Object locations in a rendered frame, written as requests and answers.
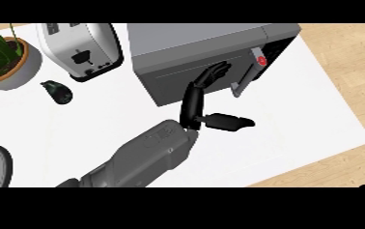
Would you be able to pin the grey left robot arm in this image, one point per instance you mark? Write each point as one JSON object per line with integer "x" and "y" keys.
{"x": 153, "y": 155}

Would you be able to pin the dark grey microwave door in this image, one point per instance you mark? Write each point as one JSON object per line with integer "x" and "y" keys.
{"x": 166, "y": 84}

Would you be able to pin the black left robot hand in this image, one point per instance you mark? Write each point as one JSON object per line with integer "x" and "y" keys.
{"x": 193, "y": 105}

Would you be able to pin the white toaster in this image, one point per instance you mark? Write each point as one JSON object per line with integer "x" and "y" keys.
{"x": 80, "y": 49}

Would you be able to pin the dark green avocado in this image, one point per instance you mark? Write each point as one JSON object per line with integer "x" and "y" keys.
{"x": 60, "y": 92}

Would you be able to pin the grey and terracotta plant pot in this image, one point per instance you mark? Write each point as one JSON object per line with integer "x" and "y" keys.
{"x": 24, "y": 68}

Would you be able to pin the grey microwave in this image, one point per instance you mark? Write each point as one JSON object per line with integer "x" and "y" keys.
{"x": 190, "y": 39}

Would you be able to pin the dark round object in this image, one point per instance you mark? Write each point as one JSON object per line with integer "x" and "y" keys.
{"x": 5, "y": 168}

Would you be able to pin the red microwave button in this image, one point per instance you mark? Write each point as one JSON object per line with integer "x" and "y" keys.
{"x": 262, "y": 61}

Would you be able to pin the green plant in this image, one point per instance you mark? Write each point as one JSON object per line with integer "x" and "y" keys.
{"x": 8, "y": 51}

